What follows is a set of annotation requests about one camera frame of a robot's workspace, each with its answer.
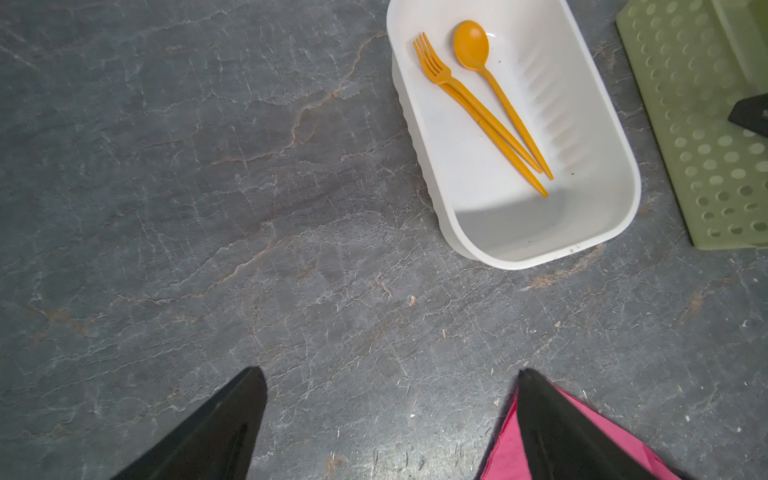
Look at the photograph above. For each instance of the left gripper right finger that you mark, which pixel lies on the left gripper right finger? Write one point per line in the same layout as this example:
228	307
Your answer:
560	442

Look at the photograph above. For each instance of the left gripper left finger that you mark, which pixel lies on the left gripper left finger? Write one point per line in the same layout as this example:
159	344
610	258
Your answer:
216	442

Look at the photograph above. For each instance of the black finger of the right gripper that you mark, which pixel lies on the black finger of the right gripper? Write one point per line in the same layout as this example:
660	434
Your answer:
751	113

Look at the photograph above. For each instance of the pink paper napkin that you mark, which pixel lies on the pink paper napkin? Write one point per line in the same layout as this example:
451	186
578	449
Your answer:
507	460

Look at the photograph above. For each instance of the green perforated plastic basket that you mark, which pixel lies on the green perforated plastic basket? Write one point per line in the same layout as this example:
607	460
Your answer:
690	78

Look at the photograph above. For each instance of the white plastic tub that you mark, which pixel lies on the white plastic tub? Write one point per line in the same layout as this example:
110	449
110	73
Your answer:
486	210

